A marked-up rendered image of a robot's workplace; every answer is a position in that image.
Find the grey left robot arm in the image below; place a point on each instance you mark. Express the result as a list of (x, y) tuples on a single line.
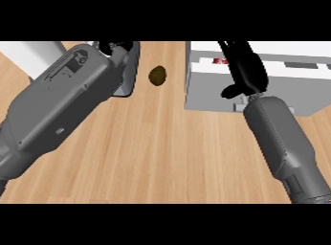
[(55, 105)]

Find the pale grey drawer front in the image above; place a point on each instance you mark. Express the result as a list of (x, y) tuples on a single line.
[(206, 92)]

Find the olive brown can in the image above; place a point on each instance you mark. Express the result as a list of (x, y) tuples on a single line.
[(157, 75)]

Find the white open drawer box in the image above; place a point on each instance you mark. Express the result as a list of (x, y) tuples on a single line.
[(296, 51)]

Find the small red item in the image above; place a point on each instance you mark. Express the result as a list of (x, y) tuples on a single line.
[(219, 61)]

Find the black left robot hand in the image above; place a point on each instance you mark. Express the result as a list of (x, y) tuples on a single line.
[(117, 45)]

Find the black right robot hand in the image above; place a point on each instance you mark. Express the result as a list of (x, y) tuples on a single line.
[(249, 75)]

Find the white block appliance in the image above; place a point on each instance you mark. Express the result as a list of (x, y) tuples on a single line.
[(24, 54)]

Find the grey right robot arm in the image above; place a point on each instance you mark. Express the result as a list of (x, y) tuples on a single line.
[(281, 140)]

